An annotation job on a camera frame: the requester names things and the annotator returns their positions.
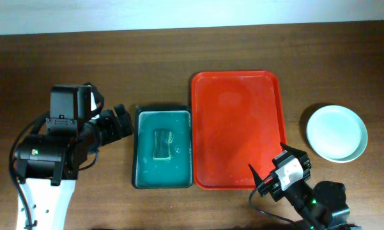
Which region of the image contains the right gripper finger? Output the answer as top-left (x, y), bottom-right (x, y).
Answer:
top-left (280, 142), bottom-right (302, 157)
top-left (249, 164), bottom-right (263, 188)

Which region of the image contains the red plastic tray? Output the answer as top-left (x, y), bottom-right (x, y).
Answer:
top-left (191, 70), bottom-right (287, 190)

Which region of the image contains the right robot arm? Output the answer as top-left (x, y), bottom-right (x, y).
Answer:
top-left (249, 143), bottom-right (361, 230)

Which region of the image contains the dark green water tray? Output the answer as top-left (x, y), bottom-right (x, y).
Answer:
top-left (132, 105), bottom-right (194, 189)

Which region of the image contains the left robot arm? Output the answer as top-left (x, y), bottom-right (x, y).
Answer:
top-left (9, 83), bottom-right (134, 229)

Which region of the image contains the mint green plate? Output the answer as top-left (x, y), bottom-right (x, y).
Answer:
top-left (305, 105), bottom-right (369, 164)

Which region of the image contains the green yellow sponge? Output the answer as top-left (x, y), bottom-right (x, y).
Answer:
top-left (153, 129), bottom-right (173, 160)

